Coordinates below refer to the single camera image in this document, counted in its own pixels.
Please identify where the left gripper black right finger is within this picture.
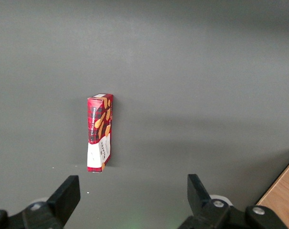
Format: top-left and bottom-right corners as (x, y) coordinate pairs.
(180, 174), (289, 229)

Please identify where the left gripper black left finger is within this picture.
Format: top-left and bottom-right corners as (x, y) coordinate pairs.
(0, 175), (81, 229)

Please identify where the wooden two-drawer cabinet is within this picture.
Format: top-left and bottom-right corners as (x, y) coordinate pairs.
(256, 154), (289, 229)

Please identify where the red tartan shortbread box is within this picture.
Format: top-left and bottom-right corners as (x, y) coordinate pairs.
(86, 93), (114, 173)

